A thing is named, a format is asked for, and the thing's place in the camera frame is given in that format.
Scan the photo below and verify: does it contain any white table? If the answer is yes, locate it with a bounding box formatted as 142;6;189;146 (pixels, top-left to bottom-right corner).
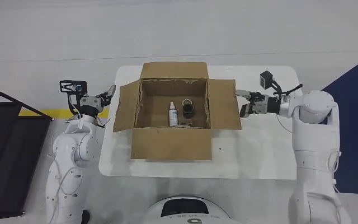
98;65;303;180

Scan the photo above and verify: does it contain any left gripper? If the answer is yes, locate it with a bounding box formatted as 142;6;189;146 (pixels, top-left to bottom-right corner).
79;84;117;118

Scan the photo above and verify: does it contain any robot body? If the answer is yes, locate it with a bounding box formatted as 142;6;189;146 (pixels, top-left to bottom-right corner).
139;195;240;224

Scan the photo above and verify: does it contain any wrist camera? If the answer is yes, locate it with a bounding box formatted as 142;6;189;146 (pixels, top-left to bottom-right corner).
259;70;304;97
59;80;88;115

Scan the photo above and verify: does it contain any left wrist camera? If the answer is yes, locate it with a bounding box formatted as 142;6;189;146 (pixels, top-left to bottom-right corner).
59;80;88;115

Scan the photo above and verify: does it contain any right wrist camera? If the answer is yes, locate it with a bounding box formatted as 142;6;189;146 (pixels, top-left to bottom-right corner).
259;70;304;97

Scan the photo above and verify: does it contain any large cardboard carton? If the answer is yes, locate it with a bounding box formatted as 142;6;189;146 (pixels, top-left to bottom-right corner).
112;61;242;161

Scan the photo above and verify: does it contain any small white spray bottle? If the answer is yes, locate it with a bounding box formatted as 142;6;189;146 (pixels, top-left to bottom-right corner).
168;101;180;127

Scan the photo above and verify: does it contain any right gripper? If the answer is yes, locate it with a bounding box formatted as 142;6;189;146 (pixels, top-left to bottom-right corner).
235;89;281;119

